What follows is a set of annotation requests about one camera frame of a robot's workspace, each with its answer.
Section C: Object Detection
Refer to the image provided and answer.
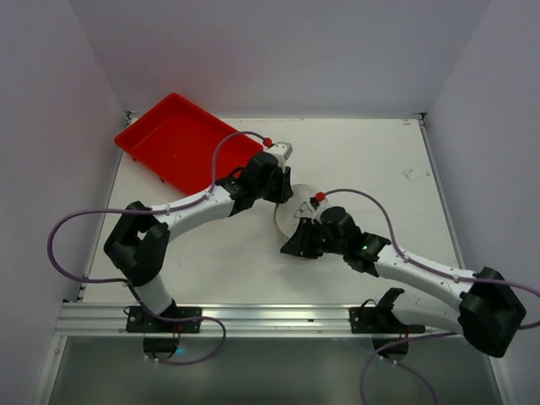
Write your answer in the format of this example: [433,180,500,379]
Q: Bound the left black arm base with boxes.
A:
[123,303,203,360]

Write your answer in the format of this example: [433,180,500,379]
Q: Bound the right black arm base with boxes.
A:
[348,288,425,350]

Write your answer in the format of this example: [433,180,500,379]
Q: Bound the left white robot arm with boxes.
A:
[104,143,293,320]

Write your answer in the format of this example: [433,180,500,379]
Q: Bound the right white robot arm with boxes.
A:
[275,202,527,358]

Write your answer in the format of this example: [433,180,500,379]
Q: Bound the red plastic tray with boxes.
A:
[114,93,265,197]

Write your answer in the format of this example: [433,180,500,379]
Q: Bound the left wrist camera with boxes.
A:
[268,142,294,161]

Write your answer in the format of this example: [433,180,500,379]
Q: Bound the aluminium mounting rail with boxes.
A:
[52,304,427,337]

